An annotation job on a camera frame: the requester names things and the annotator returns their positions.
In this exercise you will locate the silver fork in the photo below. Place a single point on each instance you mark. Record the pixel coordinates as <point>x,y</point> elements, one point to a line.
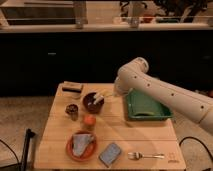
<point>138,155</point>

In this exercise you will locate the grey cloth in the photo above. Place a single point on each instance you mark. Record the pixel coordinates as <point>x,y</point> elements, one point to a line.
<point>80,143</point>

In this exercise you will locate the orange fruit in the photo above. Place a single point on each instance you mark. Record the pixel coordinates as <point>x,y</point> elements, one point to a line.
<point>89,121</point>

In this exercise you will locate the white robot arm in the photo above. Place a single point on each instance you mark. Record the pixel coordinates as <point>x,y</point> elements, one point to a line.
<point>196,107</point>

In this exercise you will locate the blue sponge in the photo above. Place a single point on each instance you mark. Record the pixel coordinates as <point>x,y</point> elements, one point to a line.
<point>110,154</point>

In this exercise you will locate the purple bowl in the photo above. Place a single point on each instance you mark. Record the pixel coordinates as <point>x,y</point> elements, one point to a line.
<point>88,103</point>

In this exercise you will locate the black stand post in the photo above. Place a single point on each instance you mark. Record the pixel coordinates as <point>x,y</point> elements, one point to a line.
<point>29,135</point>

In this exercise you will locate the orange plate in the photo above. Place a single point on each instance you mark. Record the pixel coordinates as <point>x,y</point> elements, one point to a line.
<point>91,148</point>

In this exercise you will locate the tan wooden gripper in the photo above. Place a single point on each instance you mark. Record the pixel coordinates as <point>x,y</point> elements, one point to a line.
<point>113,93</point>

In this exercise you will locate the wooden block brush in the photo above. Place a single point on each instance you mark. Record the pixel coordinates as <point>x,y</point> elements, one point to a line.
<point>72,87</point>

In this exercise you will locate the white dish brush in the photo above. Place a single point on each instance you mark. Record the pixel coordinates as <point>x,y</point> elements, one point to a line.
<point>100,95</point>

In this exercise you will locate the small metal cup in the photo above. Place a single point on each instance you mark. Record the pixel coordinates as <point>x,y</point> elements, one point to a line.
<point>72,111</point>

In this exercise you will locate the green plastic tray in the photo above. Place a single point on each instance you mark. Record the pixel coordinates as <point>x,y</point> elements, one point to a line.
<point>142,107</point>

